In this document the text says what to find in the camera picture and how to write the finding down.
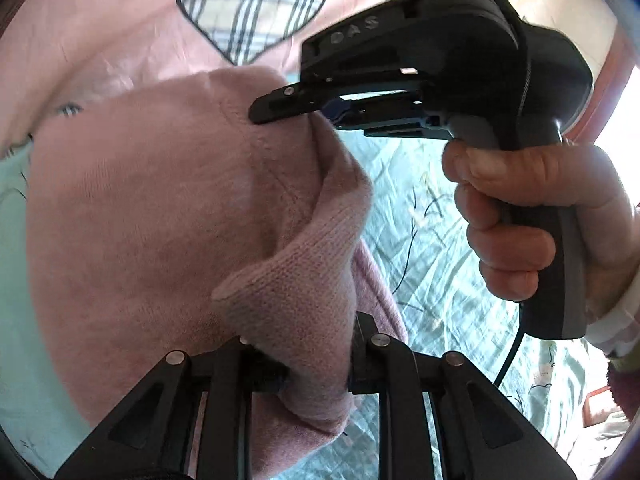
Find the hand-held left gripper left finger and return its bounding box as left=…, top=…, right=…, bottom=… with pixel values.
left=52, top=337, right=301, bottom=480

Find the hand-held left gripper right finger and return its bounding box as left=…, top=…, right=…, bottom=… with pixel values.
left=345, top=312, right=576, bottom=480

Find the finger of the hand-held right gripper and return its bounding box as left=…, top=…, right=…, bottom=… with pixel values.
left=320, top=97, right=448, bottom=140
left=248, top=85, right=426, bottom=125

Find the pink knit sweater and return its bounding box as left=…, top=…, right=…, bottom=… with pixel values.
left=22, top=65, right=408, bottom=480

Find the person's right forearm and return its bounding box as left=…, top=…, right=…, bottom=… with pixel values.
left=585, top=280, right=640, bottom=413

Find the person's right hand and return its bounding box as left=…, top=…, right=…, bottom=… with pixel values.
left=441, top=137, right=640, bottom=321

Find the teal floral bedsheet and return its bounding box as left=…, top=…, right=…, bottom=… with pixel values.
left=0, top=125, right=616, bottom=480

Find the pink pillow with plaid heart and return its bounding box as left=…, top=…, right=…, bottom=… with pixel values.
left=0, top=0, right=401, bottom=156

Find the black cable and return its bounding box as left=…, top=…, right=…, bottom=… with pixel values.
left=492, top=302, right=531, bottom=388

